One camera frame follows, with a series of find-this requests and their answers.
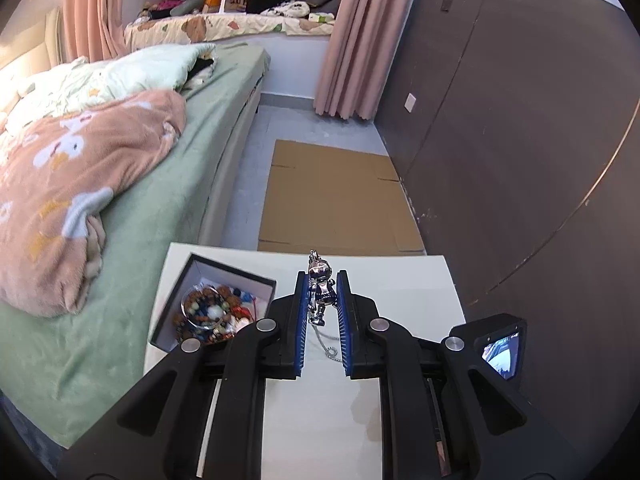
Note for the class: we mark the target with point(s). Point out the black jewelry box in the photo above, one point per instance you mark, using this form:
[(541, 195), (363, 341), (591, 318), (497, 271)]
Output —
[(210, 302)]

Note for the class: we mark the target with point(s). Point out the floral window seat cushion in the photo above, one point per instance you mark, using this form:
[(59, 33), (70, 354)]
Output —
[(212, 27)]

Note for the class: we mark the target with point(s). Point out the white wall switch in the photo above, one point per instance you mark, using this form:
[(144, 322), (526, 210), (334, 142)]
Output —
[(410, 102)]

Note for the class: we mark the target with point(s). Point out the pink curtain by window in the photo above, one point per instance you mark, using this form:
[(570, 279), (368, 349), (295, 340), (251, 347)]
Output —
[(93, 28)]

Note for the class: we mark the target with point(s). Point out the pink curtain by wardrobe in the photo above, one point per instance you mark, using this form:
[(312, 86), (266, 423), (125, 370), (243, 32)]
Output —
[(358, 58)]

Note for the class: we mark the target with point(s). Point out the green sheeted bed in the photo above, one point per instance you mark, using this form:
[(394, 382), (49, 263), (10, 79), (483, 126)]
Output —
[(64, 373)]

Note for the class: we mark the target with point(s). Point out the flattened brown cardboard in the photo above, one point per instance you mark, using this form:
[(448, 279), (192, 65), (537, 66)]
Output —
[(337, 202)]

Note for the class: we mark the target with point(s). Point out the dark brown wardrobe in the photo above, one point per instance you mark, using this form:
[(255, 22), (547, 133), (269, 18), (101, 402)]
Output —
[(521, 163)]

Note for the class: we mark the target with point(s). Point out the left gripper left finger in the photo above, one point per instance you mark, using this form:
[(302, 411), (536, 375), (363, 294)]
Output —
[(271, 348)]

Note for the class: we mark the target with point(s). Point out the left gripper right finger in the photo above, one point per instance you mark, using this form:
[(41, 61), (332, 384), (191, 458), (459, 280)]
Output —
[(376, 347)]

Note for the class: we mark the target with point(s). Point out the pale green duvet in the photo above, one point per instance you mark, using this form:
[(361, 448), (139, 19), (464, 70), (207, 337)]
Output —
[(76, 86)]

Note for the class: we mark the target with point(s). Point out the pink floral blanket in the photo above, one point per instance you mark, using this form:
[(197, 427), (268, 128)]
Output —
[(57, 175)]

